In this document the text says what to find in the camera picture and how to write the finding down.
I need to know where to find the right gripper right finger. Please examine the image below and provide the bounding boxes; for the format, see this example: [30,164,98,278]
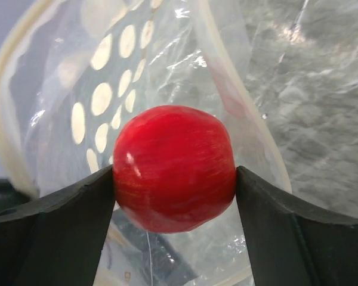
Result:
[236,167,358,285]

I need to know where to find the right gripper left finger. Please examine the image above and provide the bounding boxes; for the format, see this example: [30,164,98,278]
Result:
[0,167,115,285]

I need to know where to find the red apple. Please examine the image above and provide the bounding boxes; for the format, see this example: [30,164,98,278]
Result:
[113,105,236,234]

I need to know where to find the clear dotted zip bag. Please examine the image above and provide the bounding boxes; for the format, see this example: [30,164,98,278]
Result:
[0,1,291,285]

